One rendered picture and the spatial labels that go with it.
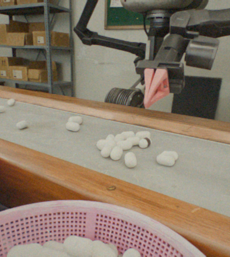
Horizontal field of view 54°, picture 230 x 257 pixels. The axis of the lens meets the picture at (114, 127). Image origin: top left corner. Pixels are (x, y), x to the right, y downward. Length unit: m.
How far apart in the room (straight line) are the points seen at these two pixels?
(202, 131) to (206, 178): 0.21
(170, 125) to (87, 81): 2.47
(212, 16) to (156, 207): 0.49
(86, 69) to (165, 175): 2.69
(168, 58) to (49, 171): 0.34
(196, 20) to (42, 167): 0.48
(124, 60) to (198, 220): 2.53
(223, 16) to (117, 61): 2.20
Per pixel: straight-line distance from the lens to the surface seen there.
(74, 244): 0.25
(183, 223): 0.26
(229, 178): 0.42
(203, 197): 0.35
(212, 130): 0.59
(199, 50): 0.55
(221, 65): 2.46
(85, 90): 3.04
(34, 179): 0.34
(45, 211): 0.27
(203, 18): 0.62
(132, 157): 0.38
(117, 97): 0.89
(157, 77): 0.47
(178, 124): 0.60
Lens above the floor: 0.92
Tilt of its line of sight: 18 degrees down
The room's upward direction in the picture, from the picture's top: 2 degrees clockwise
